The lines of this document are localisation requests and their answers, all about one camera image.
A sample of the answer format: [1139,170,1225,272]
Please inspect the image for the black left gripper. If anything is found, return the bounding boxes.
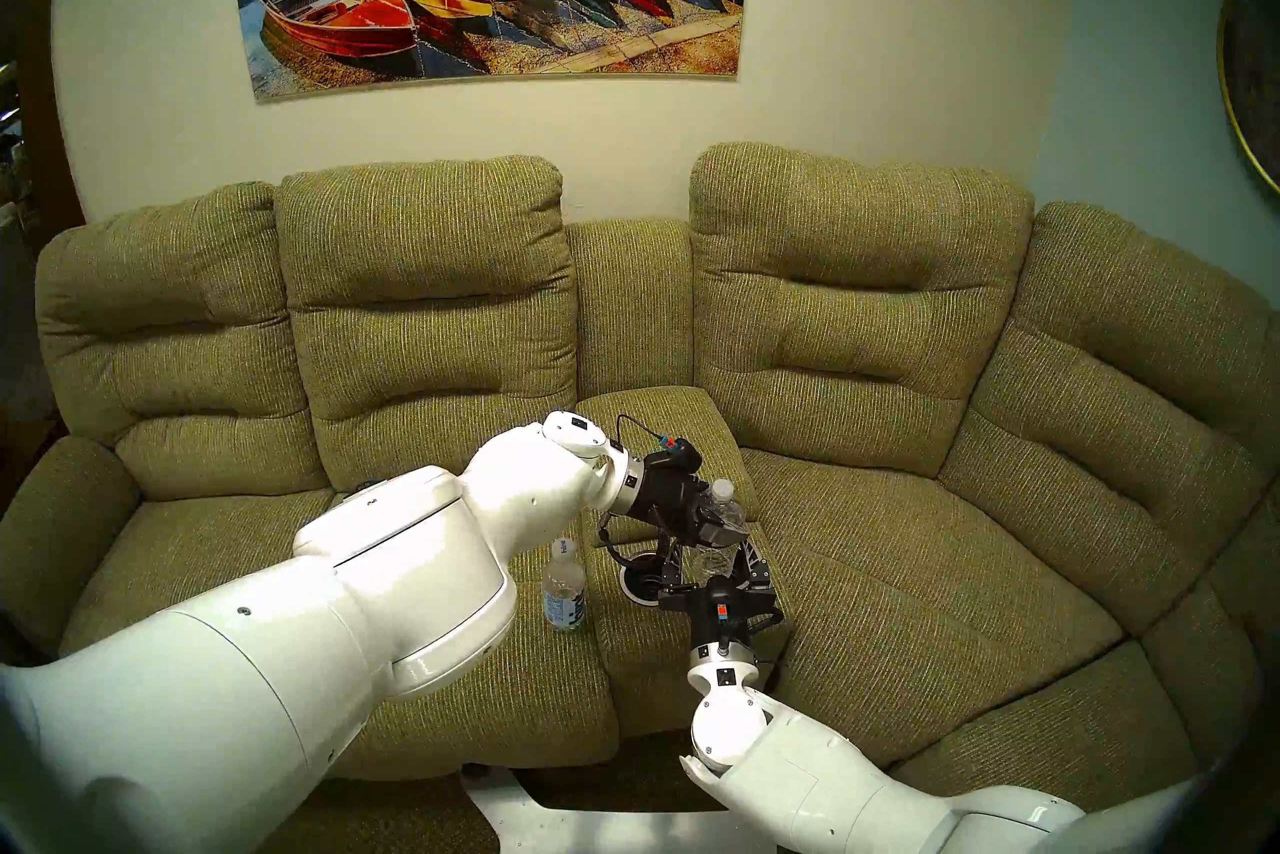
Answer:
[626,438,748,547]

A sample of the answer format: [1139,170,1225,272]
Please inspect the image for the dark wooden cabinet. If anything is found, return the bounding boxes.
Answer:
[0,52,89,463]

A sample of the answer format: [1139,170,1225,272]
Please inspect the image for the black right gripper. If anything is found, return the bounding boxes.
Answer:
[658,537,787,663]

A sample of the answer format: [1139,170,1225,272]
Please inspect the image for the red-label clear water bottle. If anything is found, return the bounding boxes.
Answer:
[690,479,749,583]

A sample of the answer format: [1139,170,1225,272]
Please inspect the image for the olive green sectional sofa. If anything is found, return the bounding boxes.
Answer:
[0,142,1280,854]

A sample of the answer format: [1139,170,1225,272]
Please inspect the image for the chrome-rimmed black cup holder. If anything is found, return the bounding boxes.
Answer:
[619,559,669,607]

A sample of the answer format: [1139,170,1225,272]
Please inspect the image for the blue-label clear water bottle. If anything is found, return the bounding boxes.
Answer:
[543,537,589,633]

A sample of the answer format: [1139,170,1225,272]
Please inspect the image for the round gold-rimmed wall decor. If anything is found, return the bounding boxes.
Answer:
[1216,0,1280,198]

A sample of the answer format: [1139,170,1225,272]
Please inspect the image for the thick black left gripper cable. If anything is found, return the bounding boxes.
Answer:
[598,512,667,578]

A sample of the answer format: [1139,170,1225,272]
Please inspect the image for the thin wire with orange plug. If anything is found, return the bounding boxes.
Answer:
[612,414,703,473]

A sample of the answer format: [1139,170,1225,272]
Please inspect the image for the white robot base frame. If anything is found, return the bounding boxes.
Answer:
[462,767,741,854]

